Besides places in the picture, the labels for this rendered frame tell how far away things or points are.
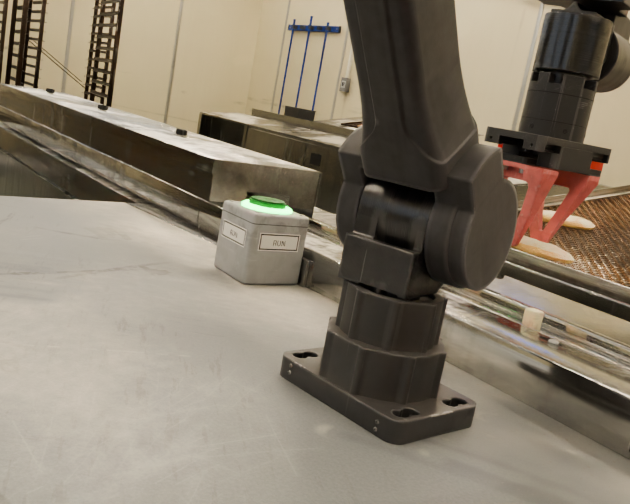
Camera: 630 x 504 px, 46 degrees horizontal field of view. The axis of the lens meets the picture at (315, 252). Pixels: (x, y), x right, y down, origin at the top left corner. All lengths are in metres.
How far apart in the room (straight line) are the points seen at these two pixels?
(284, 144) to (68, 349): 4.25
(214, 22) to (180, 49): 0.49
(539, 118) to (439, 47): 0.25
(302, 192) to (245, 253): 0.33
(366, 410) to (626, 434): 0.18
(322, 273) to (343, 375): 0.30
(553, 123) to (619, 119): 4.41
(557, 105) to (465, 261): 0.24
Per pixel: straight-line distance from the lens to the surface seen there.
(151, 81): 8.04
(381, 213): 0.49
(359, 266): 0.49
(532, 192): 0.65
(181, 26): 8.16
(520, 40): 5.68
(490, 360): 0.61
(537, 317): 0.69
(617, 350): 0.69
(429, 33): 0.42
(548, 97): 0.67
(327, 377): 0.50
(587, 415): 0.56
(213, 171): 0.99
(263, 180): 1.04
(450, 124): 0.46
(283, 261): 0.78
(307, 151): 4.52
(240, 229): 0.77
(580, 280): 0.78
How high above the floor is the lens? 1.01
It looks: 11 degrees down
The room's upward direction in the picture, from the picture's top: 11 degrees clockwise
